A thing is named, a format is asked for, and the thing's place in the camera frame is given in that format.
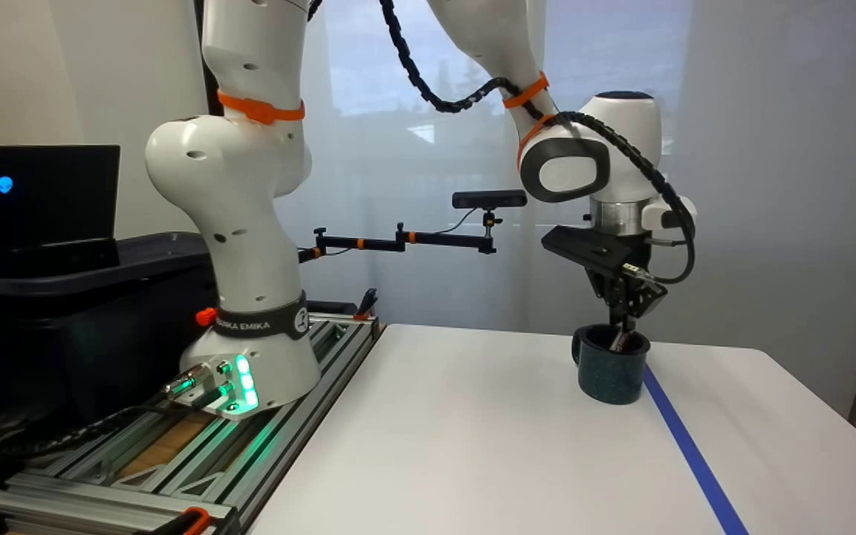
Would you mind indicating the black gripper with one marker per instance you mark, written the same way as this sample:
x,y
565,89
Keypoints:
x,y
616,267

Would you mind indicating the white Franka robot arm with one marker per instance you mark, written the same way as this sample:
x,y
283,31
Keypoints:
x,y
228,171

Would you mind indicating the dark blue speckled mug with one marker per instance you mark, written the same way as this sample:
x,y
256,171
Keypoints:
x,y
601,371

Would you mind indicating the blue tape line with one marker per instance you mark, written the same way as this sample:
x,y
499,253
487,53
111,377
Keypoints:
x,y
715,495

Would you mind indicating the black storage bin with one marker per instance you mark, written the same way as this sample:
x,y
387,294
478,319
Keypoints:
x,y
87,340

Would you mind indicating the black computer monitor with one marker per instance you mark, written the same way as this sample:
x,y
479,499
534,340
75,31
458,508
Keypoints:
x,y
59,206

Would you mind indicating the black stereo camera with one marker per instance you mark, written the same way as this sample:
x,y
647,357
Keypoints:
x,y
488,201

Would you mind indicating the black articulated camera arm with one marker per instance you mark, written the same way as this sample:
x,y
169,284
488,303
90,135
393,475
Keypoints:
x,y
403,238

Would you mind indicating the aluminium extrusion mounting rail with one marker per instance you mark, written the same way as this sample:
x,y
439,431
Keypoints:
x,y
170,459

